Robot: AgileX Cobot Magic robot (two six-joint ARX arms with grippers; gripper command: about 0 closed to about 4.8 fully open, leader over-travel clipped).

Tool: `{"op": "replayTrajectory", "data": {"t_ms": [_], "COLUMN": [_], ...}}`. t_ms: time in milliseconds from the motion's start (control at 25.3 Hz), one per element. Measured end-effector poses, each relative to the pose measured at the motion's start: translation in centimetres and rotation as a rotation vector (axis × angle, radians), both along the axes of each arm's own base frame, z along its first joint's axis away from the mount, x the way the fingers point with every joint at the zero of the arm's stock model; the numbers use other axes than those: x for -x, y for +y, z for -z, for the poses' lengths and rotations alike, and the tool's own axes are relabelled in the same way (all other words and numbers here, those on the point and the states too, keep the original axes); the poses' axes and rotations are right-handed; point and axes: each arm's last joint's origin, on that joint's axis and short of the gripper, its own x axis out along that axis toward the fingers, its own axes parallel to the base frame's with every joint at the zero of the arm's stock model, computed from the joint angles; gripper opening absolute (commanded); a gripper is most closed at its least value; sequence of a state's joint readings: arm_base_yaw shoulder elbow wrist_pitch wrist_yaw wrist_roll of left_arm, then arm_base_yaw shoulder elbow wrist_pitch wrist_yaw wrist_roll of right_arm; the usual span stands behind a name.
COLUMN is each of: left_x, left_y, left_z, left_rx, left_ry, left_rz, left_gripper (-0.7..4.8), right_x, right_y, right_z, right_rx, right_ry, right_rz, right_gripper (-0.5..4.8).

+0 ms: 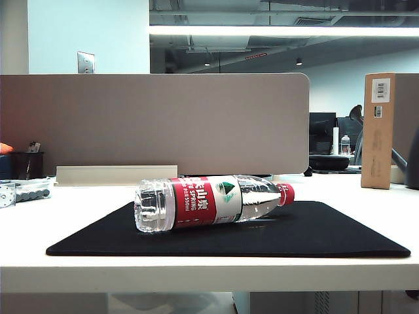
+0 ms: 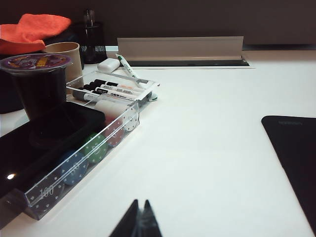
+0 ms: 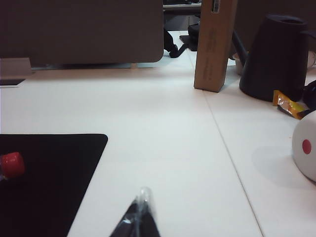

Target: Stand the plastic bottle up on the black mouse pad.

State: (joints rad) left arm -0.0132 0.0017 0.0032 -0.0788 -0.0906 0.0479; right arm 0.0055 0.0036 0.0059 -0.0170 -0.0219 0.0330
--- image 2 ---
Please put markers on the white poker chip stack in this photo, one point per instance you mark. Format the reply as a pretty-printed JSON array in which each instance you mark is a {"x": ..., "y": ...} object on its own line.
[{"x": 130, "y": 118}]

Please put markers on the orange cloth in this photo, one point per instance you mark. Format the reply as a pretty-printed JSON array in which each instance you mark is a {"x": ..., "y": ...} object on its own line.
[{"x": 29, "y": 29}]

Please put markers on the dark jelly cup purple lid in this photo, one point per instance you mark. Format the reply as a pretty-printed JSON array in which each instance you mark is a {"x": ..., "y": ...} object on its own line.
[{"x": 39, "y": 93}]

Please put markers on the clear acrylic chip tray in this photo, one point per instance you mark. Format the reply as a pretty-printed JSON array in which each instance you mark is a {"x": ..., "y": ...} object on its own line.
[{"x": 32, "y": 197}]

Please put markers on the red poker chip stack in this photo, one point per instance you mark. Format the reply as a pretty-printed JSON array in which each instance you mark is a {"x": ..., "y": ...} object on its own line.
[{"x": 114, "y": 133}]

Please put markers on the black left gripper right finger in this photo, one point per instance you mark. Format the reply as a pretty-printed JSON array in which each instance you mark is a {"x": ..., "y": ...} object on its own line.
[{"x": 149, "y": 222}]

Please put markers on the green white pen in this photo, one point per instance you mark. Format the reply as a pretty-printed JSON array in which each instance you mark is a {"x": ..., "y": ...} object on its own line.
[{"x": 127, "y": 65}]

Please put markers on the black cap whiteboard marker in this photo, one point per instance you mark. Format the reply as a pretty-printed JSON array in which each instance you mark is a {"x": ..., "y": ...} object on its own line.
[
  {"x": 105, "y": 82},
  {"x": 123, "y": 93},
  {"x": 111, "y": 88}
]

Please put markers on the brown paper cup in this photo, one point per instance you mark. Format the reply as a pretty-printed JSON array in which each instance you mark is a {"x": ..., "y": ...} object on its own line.
[{"x": 72, "y": 59}]

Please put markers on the small green white cap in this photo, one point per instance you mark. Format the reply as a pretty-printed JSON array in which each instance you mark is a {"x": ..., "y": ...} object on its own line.
[{"x": 153, "y": 97}]

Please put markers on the white eraser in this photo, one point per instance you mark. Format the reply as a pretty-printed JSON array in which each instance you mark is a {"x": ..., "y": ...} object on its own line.
[{"x": 108, "y": 64}]

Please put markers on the black glossy flat case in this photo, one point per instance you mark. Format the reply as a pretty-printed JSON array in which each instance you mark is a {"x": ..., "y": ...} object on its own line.
[{"x": 37, "y": 153}]

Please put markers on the black poker chip stack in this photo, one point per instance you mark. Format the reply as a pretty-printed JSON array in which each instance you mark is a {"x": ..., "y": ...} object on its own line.
[{"x": 47, "y": 200}]

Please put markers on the black mesh pen holder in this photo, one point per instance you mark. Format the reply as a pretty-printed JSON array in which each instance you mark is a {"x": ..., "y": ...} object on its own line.
[{"x": 93, "y": 42}]

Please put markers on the grey cap whiteboard marker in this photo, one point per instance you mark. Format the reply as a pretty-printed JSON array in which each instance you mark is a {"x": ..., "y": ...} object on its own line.
[{"x": 84, "y": 95}]

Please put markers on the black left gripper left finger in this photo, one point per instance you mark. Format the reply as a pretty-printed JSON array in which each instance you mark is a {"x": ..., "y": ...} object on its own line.
[{"x": 128, "y": 222}]

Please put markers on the clear stationery item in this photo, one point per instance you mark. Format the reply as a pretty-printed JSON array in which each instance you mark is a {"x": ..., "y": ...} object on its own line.
[{"x": 89, "y": 18}]

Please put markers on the black mouse pad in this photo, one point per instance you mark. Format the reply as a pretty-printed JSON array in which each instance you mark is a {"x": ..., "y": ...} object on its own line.
[{"x": 296, "y": 160}]

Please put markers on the green poker chip stack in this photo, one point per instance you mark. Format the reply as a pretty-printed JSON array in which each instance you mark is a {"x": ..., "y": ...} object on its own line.
[{"x": 95, "y": 149}]

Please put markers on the blue poker chip stack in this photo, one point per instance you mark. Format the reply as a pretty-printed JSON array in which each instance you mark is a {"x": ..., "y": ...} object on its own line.
[{"x": 74, "y": 169}]

